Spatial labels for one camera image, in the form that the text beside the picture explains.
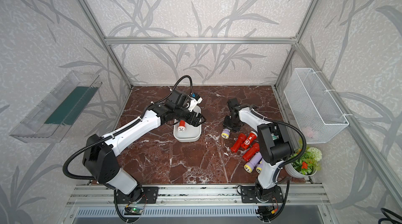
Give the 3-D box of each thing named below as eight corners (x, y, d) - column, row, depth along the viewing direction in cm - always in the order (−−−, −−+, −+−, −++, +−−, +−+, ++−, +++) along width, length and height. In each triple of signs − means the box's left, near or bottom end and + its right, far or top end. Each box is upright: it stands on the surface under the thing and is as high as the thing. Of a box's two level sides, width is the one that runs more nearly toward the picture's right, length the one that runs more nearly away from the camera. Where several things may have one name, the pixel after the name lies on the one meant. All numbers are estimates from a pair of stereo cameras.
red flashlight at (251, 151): (246, 162, 85) (247, 161, 83) (240, 156, 88) (241, 154, 86) (261, 149, 90) (262, 147, 88) (255, 143, 92) (256, 141, 90)
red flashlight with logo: (240, 146, 91) (241, 143, 88) (250, 132, 97) (252, 129, 94) (247, 151, 89) (248, 148, 86) (257, 137, 95) (258, 134, 92)
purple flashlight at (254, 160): (249, 174, 82) (250, 172, 79) (242, 168, 84) (243, 166, 81) (262, 158, 87) (263, 156, 84) (255, 153, 89) (257, 150, 87)
